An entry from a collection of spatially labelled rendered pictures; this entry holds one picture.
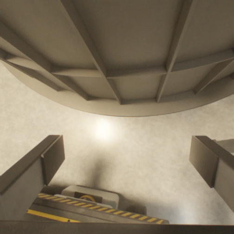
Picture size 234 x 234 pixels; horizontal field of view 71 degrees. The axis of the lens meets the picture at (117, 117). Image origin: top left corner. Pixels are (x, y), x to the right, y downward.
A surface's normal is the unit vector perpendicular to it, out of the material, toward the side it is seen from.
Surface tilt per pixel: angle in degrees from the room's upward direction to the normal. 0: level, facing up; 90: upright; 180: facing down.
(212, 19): 90
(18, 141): 0
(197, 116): 0
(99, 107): 0
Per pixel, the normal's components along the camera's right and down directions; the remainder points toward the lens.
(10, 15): -0.18, 0.98
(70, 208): -0.16, -0.15
